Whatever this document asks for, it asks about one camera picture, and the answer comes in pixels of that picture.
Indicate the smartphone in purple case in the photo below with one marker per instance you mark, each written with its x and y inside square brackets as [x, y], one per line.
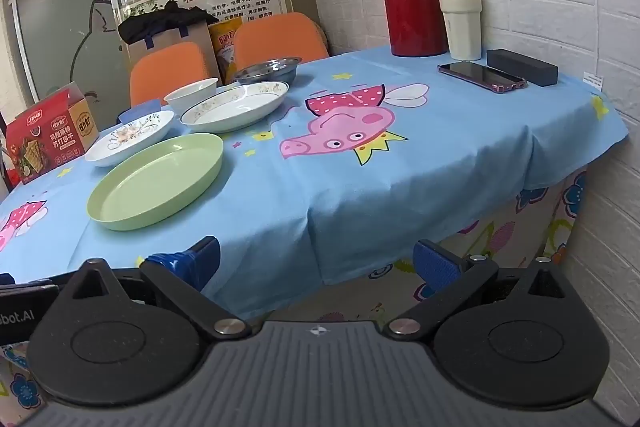
[475, 74]

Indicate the cream cup with lid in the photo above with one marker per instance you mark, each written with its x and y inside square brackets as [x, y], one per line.
[462, 32]

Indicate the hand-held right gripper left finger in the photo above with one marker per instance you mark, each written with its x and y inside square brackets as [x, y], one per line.
[192, 264]

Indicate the orange chair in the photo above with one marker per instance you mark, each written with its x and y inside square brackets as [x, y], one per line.
[280, 37]
[165, 72]

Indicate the green plastic plate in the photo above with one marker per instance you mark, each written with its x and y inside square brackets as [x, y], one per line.
[150, 182]

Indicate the white ceramic bowl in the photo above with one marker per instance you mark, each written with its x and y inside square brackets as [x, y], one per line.
[190, 94]

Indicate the round white floral plate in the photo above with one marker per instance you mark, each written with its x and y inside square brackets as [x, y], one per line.
[125, 137]

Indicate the black cloth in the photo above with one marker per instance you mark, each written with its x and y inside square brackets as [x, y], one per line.
[160, 24]

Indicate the brown paper bag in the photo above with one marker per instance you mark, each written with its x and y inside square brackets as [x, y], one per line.
[195, 34]

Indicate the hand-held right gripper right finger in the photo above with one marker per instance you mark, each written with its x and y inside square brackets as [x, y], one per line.
[435, 264]

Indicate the white floral table cover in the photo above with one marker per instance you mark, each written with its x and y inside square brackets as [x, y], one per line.
[500, 237]

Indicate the blue cartoon pig tablecloth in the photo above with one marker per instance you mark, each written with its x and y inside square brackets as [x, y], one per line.
[400, 207]

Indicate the white paper label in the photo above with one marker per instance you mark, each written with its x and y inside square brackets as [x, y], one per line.
[593, 80]

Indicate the frosted glass door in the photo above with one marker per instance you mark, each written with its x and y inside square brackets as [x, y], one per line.
[60, 32]

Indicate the blue translucent bowl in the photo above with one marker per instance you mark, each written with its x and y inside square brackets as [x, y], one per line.
[131, 113]

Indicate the yellow snack bag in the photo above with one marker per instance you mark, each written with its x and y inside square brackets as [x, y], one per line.
[222, 42]

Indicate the stainless steel bowl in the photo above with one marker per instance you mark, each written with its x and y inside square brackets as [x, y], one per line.
[270, 69]

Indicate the black rectangular case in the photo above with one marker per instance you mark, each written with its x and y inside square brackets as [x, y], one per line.
[525, 67]

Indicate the oval white floral plate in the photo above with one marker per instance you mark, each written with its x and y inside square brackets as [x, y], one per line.
[235, 107]

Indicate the red cracker box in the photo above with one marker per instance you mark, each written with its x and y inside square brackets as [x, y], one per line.
[45, 142]

